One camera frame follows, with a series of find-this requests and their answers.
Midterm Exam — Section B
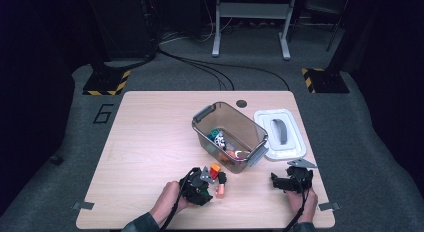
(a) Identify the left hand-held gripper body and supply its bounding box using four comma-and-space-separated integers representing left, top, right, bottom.
179, 166, 216, 205

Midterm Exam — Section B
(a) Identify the person's right hand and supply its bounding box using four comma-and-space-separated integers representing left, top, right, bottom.
285, 188, 318, 216

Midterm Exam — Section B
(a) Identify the grey transparent storage box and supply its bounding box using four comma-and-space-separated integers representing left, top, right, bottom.
191, 101, 270, 175

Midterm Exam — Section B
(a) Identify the black yellow striped base plate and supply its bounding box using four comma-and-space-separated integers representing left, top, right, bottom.
82, 69, 132, 96
301, 67, 350, 94

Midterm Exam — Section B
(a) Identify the left hand-held gripper black cable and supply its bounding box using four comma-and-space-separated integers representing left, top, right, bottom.
159, 167, 201, 232

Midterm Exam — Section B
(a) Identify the hand-held gripper black cable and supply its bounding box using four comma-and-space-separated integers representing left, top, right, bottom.
159, 167, 201, 232
284, 176, 309, 232

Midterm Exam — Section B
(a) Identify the grey metal bracket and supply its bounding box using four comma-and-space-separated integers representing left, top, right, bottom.
318, 201, 341, 212
72, 201, 95, 211

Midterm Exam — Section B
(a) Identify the dark curtain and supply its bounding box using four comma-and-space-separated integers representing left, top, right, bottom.
0, 0, 76, 220
346, 0, 424, 206

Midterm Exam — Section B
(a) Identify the person's left hand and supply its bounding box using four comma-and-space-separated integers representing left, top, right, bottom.
155, 181, 195, 217

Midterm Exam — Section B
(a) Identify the white lid with grey handle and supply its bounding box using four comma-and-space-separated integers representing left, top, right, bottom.
253, 108, 308, 162

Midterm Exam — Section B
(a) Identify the white toy car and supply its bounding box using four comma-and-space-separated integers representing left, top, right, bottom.
214, 133, 228, 151

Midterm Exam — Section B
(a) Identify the black equipment cabinet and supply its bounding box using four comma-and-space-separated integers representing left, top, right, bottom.
84, 0, 159, 61

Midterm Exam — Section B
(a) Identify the thick black floor cable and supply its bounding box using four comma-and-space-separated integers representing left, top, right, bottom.
103, 50, 158, 72

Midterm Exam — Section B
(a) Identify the dark metal stand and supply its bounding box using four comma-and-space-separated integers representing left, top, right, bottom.
298, 0, 353, 53

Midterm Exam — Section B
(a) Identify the white metal stand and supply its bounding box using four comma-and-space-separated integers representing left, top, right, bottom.
211, 0, 299, 61

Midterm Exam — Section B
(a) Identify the right hand-held gripper black cable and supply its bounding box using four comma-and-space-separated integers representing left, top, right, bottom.
284, 176, 309, 232

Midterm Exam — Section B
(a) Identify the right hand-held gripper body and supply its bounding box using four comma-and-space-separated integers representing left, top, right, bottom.
286, 158, 318, 194

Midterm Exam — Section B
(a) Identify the white cable bundle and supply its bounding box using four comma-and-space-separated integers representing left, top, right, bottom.
159, 21, 234, 45

